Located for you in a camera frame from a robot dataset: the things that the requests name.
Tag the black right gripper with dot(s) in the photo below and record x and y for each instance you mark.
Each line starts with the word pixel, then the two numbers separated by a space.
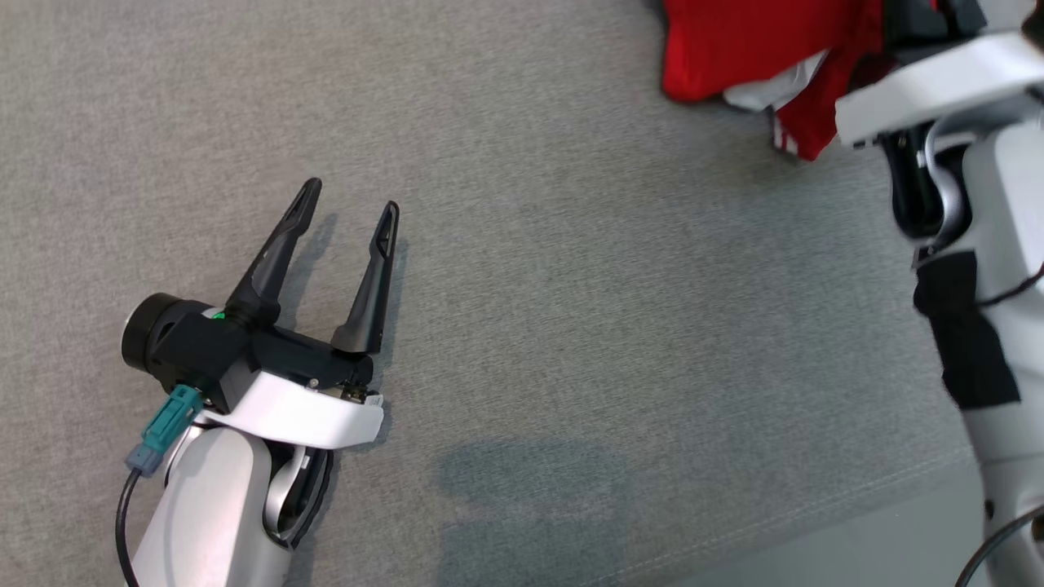
pixel 913 20

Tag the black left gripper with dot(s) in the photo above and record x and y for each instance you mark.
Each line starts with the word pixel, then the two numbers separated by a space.
pixel 310 363

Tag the red shorts striped white waistband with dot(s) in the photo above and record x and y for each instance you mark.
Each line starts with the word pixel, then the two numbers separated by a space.
pixel 734 49

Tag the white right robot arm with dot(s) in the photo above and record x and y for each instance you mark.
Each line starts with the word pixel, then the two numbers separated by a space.
pixel 1003 204

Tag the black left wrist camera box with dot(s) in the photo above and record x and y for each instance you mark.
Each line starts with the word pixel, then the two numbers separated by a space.
pixel 204 359

